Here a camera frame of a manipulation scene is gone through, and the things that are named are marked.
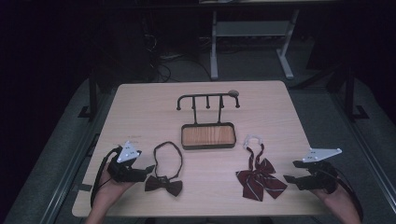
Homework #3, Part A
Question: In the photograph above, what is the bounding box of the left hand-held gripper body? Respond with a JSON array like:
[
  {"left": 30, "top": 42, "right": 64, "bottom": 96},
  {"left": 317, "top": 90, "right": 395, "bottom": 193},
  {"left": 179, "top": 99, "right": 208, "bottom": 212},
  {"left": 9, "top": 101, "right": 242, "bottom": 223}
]
[{"left": 106, "top": 140, "right": 149, "bottom": 184}]

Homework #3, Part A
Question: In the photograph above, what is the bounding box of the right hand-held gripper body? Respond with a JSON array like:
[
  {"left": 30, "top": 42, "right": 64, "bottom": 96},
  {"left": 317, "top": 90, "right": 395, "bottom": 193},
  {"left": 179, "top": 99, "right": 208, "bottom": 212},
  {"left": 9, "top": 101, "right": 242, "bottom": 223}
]
[{"left": 292, "top": 147, "right": 343, "bottom": 194}]

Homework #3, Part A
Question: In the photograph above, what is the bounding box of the black bow tie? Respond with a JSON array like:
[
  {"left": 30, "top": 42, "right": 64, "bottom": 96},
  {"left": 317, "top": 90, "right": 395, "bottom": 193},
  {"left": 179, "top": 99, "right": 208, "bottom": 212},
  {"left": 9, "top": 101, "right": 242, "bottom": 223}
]
[{"left": 144, "top": 141, "right": 184, "bottom": 198}]

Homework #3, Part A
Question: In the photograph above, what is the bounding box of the dark red striped bow tie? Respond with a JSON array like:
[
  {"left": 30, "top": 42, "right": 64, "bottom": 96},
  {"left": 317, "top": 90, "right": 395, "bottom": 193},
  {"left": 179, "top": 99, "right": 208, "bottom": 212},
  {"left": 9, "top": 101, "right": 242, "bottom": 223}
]
[{"left": 234, "top": 133, "right": 289, "bottom": 203}]

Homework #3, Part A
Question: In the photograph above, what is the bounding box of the black hook rack wooden tray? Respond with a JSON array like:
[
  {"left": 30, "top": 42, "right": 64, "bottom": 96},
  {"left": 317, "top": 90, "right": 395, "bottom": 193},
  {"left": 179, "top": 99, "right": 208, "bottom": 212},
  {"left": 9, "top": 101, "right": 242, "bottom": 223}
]
[{"left": 176, "top": 90, "right": 241, "bottom": 151}]

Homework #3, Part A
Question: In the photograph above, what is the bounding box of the person's left hand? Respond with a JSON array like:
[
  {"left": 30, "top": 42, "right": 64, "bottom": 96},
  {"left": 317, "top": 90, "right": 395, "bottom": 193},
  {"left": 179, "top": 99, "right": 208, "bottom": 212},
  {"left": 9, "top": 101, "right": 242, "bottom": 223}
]
[{"left": 96, "top": 162, "right": 135, "bottom": 204}]

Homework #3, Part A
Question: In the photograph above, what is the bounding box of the person's right hand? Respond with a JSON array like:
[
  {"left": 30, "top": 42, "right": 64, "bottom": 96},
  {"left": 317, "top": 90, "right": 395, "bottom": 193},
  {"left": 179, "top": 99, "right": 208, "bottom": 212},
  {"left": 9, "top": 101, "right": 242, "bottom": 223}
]
[{"left": 310, "top": 183, "right": 349, "bottom": 204}]

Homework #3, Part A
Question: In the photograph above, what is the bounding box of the grey tape piece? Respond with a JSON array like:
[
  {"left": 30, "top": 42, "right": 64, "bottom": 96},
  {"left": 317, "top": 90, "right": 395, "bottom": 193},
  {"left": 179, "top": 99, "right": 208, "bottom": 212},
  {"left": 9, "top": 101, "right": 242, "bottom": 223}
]
[{"left": 72, "top": 183, "right": 93, "bottom": 193}]

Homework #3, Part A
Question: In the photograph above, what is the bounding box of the black metal stand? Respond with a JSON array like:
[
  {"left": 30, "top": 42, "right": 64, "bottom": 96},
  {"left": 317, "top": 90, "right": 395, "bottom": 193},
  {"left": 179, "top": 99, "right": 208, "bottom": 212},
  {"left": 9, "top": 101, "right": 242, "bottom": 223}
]
[
  {"left": 78, "top": 68, "right": 100, "bottom": 121},
  {"left": 342, "top": 65, "right": 371, "bottom": 123}
]

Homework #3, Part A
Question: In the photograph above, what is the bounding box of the metal floor rail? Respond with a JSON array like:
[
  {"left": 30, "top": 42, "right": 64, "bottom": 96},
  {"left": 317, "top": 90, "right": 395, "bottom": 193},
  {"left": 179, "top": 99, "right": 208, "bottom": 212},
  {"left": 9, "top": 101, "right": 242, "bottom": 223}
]
[
  {"left": 330, "top": 91, "right": 396, "bottom": 204},
  {"left": 38, "top": 91, "right": 113, "bottom": 224}
]

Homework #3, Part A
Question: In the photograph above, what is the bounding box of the tangle of floor cables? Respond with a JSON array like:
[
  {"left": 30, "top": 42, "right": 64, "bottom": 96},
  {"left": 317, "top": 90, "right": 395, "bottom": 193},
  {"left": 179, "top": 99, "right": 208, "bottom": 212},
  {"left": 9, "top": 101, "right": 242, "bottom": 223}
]
[{"left": 141, "top": 18, "right": 214, "bottom": 84}]

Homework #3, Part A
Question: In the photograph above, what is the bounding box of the white metal desk frame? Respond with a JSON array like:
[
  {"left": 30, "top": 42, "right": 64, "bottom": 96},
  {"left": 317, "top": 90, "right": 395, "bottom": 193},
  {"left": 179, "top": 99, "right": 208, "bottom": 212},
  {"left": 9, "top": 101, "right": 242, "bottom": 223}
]
[{"left": 209, "top": 8, "right": 301, "bottom": 81}]

